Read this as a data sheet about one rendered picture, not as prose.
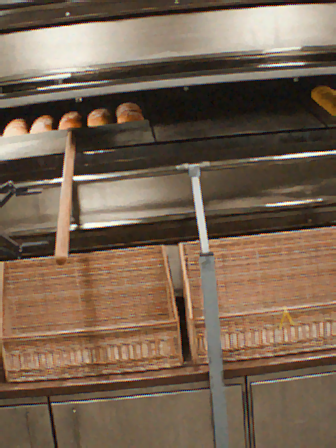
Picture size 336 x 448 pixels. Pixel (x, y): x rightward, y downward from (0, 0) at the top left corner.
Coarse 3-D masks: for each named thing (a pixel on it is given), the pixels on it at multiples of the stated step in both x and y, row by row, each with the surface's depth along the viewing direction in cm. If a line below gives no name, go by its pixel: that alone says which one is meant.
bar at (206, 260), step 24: (144, 168) 399; (168, 168) 399; (192, 168) 398; (216, 168) 399; (240, 168) 400; (216, 312) 386; (216, 336) 387; (216, 360) 389; (216, 384) 391; (216, 408) 392; (216, 432) 394
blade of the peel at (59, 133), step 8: (144, 120) 472; (80, 128) 471; (88, 128) 471; (96, 128) 471; (104, 128) 471; (112, 128) 472; (120, 128) 472; (128, 128) 472; (0, 136) 477; (16, 136) 470; (24, 136) 470; (32, 136) 470; (40, 136) 471; (48, 136) 471; (56, 136) 471; (0, 144) 470
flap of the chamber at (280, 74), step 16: (176, 80) 415; (192, 80) 416; (208, 80) 416; (224, 80) 416; (240, 80) 416; (256, 80) 423; (32, 96) 414; (48, 96) 414; (64, 96) 414; (80, 96) 414; (96, 96) 434
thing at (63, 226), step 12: (72, 132) 459; (72, 144) 436; (72, 156) 415; (72, 168) 397; (60, 204) 349; (60, 216) 333; (60, 228) 320; (60, 240) 308; (60, 252) 297; (60, 264) 296
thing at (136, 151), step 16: (320, 128) 439; (144, 144) 437; (160, 144) 435; (176, 144) 435; (192, 144) 435; (208, 144) 435; (224, 144) 436; (240, 144) 436; (256, 144) 436; (272, 144) 437; (16, 160) 434; (32, 160) 433; (48, 160) 433; (64, 160) 434; (80, 160) 434; (96, 160) 434; (112, 160) 435
